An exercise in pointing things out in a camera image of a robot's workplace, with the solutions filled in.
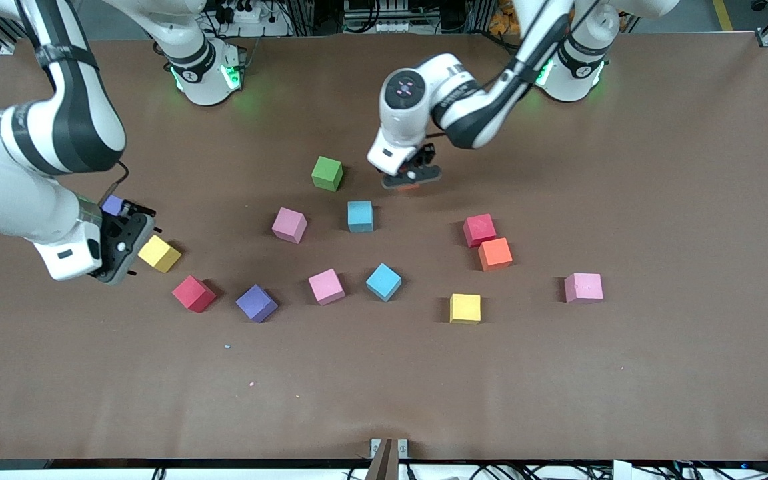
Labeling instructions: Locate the metal bracket with wooden post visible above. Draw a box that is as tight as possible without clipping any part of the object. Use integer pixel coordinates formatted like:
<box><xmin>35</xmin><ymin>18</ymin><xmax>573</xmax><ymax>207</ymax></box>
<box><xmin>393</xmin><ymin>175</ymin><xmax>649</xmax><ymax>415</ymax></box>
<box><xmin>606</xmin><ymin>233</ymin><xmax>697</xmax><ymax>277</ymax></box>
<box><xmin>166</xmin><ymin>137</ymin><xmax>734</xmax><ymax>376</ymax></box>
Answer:
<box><xmin>369</xmin><ymin>437</ymin><xmax>409</xmax><ymax>480</ymax></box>

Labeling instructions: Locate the orange snack bag pile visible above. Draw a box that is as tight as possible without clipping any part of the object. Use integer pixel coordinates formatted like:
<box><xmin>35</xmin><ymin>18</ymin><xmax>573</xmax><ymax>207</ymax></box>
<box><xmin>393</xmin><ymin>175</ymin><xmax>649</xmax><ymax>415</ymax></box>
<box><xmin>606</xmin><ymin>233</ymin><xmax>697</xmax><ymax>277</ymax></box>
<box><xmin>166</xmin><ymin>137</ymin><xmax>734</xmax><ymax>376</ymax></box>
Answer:
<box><xmin>489</xmin><ymin>0</ymin><xmax>519</xmax><ymax>35</ymax></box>

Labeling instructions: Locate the blue foam cube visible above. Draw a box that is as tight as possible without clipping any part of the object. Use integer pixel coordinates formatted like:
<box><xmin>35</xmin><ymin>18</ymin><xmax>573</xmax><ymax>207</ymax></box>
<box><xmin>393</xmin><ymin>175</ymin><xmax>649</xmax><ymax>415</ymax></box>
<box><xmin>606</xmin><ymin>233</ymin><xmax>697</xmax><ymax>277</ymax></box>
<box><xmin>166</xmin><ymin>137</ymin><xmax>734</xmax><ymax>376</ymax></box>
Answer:
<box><xmin>365</xmin><ymin>263</ymin><xmax>403</xmax><ymax>303</ymax></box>
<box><xmin>347</xmin><ymin>201</ymin><xmax>374</xmax><ymax>233</ymax></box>

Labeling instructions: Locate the green foam cube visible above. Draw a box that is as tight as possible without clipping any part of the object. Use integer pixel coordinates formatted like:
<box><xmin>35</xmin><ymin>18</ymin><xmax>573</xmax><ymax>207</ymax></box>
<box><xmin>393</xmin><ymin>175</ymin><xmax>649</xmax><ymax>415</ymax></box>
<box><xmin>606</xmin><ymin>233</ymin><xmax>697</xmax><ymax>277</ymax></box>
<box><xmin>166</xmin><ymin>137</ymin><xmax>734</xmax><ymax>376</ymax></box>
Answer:
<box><xmin>311</xmin><ymin>156</ymin><xmax>344</xmax><ymax>193</ymax></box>

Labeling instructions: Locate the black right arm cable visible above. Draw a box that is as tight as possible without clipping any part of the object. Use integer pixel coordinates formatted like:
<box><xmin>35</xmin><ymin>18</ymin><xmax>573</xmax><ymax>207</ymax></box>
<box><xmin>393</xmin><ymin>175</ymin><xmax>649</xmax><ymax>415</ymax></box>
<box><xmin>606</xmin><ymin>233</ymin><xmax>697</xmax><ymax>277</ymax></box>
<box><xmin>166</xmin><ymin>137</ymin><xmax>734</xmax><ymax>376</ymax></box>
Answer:
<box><xmin>16</xmin><ymin>0</ymin><xmax>130</xmax><ymax>202</ymax></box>

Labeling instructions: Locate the red foam cube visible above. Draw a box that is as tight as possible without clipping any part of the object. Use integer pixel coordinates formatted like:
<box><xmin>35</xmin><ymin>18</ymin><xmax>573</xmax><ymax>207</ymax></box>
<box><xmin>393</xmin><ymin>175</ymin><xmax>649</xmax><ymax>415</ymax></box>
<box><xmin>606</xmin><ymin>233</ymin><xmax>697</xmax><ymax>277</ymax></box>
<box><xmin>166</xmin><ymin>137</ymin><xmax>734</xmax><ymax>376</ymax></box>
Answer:
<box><xmin>463</xmin><ymin>213</ymin><xmax>497</xmax><ymax>249</ymax></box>
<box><xmin>171</xmin><ymin>275</ymin><xmax>217</xmax><ymax>313</ymax></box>

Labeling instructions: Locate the long white socket strip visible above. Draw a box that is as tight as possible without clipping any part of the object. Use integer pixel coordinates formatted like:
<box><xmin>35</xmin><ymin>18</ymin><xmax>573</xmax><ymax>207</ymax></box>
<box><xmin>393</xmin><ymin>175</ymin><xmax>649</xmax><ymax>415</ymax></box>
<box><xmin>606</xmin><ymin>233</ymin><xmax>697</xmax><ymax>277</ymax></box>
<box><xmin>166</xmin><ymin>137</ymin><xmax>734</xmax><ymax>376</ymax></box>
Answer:
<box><xmin>357</xmin><ymin>19</ymin><xmax>418</xmax><ymax>33</ymax></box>

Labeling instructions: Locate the yellow foam cube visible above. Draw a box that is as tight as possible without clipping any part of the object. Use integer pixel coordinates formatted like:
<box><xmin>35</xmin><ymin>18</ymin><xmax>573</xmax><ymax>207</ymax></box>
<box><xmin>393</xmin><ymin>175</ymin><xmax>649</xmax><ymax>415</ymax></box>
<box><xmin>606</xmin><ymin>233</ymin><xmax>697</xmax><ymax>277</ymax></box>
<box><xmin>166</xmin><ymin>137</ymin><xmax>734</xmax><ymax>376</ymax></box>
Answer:
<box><xmin>137</xmin><ymin>234</ymin><xmax>183</xmax><ymax>274</ymax></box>
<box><xmin>449</xmin><ymin>293</ymin><xmax>482</xmax><ymax>325</ymax></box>

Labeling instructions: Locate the pink foam cube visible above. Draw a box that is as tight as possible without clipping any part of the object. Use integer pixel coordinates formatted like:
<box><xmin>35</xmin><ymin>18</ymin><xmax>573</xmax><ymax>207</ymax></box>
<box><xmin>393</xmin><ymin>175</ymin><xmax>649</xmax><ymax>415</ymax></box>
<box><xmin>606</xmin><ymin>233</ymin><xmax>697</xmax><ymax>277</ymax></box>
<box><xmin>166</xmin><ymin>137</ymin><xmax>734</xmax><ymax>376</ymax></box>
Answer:
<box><xmin>564</xmin><ymin>273</ymin><xmax>604</xmax><ymax>305</ymax></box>
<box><xmin>308</xmin><ymin>268</ymin><xmax>346</xmax><ymax>306</ymax></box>
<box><xmin>271</xmin><ymin>207</ymin><xmax>309</xmax><ymax>245</ymax></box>

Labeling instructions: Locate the brown paper table cover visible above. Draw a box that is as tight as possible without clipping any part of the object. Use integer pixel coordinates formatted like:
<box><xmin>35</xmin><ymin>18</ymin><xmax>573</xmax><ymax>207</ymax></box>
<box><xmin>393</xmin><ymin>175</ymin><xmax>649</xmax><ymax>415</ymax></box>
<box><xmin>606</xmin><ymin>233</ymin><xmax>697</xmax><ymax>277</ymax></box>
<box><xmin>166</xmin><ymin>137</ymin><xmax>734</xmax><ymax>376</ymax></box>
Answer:
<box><xmin>0</xmin><ymin>32</ymin><xmax>768</xmax><ymax>462</ymax></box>

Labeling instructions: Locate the white power strip with plugs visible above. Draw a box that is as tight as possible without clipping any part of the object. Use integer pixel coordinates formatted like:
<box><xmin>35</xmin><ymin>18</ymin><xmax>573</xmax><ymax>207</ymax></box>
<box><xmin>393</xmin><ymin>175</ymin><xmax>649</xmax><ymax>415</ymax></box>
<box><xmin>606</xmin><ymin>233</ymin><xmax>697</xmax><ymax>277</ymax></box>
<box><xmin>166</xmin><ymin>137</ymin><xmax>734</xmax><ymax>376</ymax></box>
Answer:
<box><xmin>221</xmin><ymin>2</ymin><xmax>271</xmax><ymax>25</ymax></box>

